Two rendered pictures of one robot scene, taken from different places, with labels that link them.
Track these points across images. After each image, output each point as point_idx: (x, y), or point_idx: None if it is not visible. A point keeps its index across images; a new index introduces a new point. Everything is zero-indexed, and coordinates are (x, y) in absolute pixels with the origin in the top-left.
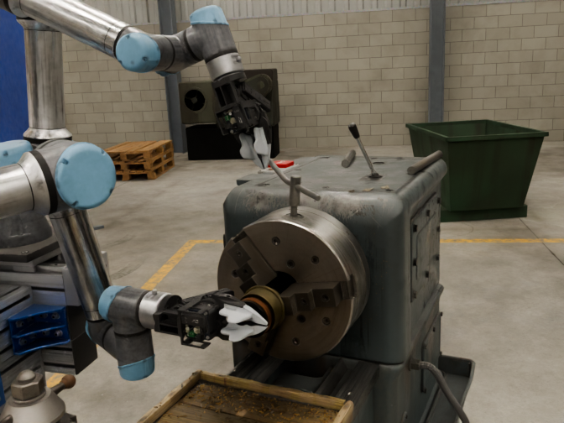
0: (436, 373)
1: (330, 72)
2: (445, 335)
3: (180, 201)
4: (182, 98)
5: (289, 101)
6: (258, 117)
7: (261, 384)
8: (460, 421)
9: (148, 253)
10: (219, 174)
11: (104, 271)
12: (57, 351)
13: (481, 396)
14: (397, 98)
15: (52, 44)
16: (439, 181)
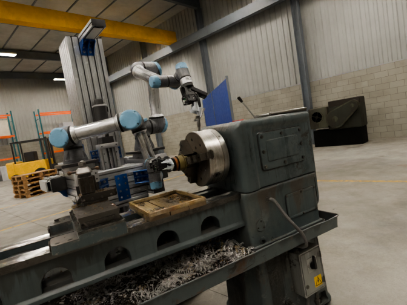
0: (275, 203)
1: (400, 93)
2: (406, 227)
3: None
4: (310, 117)
5: (375, 112)
6: (195, 98)
7: (186, 192)
8: (381, 267)
9: None
10: (326, 152)
11: (151, 154)
12: (149, 185)
13: (406, 258)
14: None
15: None
16: (303, 121)
